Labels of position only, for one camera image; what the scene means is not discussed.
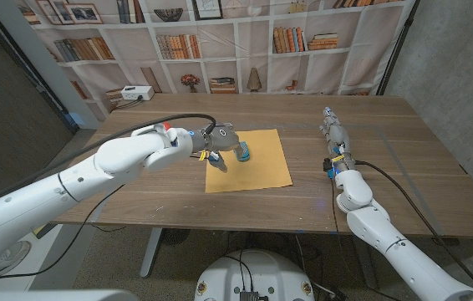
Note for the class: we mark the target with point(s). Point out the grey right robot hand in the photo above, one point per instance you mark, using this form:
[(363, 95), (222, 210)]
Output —
[(339, 140)]

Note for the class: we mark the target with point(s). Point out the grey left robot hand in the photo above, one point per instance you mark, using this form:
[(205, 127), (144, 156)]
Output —
[(220, 140)]

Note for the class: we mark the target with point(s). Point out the blue toy flip phone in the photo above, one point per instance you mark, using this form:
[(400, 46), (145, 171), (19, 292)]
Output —
[(244, 154)]

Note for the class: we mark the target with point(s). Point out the yellow paper mat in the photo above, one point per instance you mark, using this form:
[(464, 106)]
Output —
[(261, 167)]

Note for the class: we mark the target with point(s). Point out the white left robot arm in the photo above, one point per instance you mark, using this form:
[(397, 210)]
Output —
[(94, 171)]

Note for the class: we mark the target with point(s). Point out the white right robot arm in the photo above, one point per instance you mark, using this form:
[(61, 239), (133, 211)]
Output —
[(387, 238)]

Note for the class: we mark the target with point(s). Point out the red ball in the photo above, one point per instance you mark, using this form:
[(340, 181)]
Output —
[(167, 125)]

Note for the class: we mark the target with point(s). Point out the printed bookshelf backdrop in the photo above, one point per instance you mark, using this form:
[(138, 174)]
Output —
[(253, 54)]

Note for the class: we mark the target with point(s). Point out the white power strip box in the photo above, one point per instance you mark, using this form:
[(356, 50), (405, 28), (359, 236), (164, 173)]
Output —
[(137, 92)]

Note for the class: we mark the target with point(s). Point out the black backdrop stand pole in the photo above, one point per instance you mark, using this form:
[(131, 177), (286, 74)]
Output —
[(397, 50)]

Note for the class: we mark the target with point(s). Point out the white table leg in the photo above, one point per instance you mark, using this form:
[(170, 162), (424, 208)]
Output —
[(151, 251)]

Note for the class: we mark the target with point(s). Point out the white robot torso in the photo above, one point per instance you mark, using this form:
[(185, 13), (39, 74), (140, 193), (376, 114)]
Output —
[(257, 273)]

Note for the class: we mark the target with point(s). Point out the grey sneaker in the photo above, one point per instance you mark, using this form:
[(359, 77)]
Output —
[(8, 259)]

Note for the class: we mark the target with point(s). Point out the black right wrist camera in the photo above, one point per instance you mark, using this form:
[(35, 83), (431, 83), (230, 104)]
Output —
[(327, 164)]

